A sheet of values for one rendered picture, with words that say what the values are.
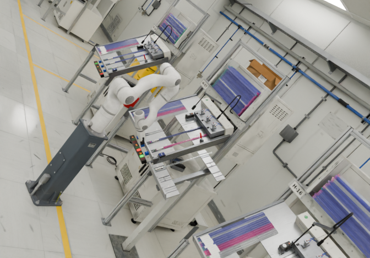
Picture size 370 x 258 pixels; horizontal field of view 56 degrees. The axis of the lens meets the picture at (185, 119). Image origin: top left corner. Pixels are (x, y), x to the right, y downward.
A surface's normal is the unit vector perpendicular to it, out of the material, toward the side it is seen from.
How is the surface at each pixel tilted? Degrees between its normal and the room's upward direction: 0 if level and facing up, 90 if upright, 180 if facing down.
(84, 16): 90
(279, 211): 44
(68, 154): 90
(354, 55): 90
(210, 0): 90
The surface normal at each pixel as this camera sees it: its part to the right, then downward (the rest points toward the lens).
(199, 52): 0.41, 0.57
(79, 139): -0.55, -0.21
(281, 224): -0.01, -0.78
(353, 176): -0.66, -0.36
